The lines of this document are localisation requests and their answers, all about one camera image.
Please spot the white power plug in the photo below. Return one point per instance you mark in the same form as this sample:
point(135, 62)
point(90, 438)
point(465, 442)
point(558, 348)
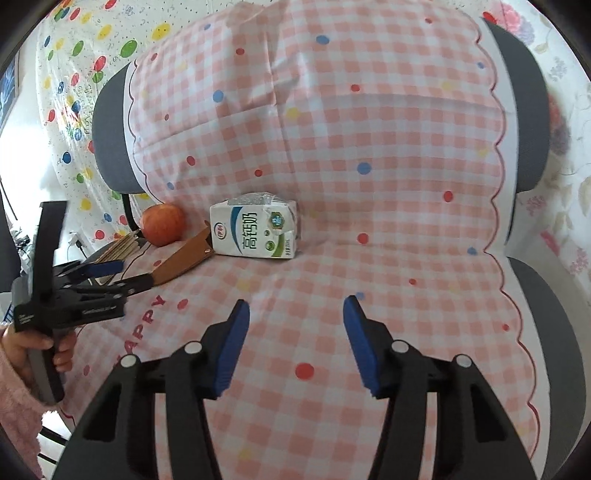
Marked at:
point(75, 239)

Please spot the polka dot sheet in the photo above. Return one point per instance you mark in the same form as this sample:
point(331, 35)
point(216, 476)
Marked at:
point(69, 115)

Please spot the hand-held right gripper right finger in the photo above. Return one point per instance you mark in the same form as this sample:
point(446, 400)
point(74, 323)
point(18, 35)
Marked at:
point(360, 341)

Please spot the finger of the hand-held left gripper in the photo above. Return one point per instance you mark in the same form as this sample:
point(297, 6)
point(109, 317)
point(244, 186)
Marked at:
point(120, 288)
point(104, 267)

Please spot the person's left hand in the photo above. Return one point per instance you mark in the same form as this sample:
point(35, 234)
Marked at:
point(64, 350)

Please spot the tan woven bamboo item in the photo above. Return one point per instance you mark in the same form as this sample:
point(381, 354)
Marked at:
point(121, 249)

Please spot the pink gingham cloth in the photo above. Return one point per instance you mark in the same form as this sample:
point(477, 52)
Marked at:
point(369, 184)

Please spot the brown leather case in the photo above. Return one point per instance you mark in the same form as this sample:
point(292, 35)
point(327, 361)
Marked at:
point(184, 258)

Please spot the white milk carton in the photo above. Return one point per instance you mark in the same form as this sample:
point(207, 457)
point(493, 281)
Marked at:
point(249, 230)

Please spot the dark blue picture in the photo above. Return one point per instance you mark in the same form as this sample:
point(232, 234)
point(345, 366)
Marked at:
point(8, 92)

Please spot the floral cloth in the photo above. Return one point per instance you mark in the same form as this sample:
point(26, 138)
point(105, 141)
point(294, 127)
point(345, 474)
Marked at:
point(568, 221)

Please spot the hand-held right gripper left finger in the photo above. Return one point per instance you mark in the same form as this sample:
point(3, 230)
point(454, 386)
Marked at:
point(233, 341)

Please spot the grey chair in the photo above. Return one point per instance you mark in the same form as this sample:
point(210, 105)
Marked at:
point(531, 115)

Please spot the red apple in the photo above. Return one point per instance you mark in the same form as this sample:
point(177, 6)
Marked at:
point(161, 224)

